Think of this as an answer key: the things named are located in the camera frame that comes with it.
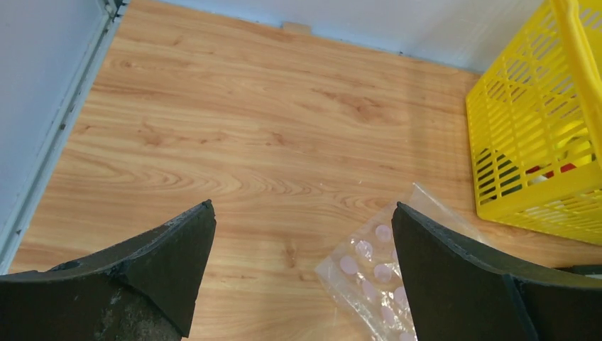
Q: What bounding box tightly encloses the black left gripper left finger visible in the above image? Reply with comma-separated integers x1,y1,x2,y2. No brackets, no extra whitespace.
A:
1,200,217,340

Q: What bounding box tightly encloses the clear zip top bag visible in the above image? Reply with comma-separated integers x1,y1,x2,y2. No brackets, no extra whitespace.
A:
315,182,492,340

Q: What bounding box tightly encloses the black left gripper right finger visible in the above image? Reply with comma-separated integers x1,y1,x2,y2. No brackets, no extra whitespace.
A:
392,203,601,340

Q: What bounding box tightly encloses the yellow plastic basket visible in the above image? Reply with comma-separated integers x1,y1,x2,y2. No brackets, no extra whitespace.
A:
466,1,601,244

